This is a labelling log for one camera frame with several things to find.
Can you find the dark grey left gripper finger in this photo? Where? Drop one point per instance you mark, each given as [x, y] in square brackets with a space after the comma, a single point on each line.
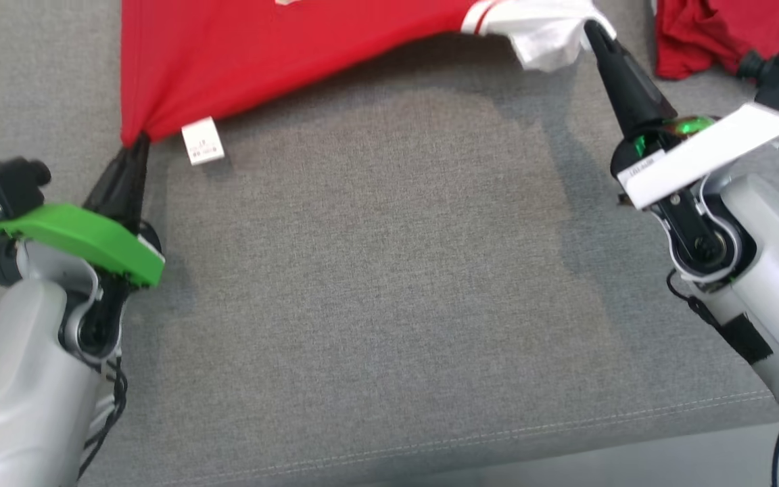
[109, 193]
[132, 196]

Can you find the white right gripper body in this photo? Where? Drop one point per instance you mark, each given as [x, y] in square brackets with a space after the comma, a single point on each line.
[700, 155]

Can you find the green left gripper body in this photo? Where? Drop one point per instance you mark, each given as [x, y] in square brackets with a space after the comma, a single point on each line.
[85, 233]

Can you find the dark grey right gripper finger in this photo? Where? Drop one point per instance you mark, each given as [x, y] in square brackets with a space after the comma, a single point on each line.
[643, 95]
[623, 101]

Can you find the red shorts with white hem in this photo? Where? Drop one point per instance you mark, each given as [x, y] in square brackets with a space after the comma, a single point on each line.
[714, 34]

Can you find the red jersey with white stripes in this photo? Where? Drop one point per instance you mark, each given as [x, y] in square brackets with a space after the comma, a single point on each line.
[261, 54]

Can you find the grey fabric sofa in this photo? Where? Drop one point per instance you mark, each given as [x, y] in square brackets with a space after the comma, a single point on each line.
[362, 270]

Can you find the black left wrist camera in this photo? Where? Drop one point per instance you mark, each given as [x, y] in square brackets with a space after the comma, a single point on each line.
[4, 186]

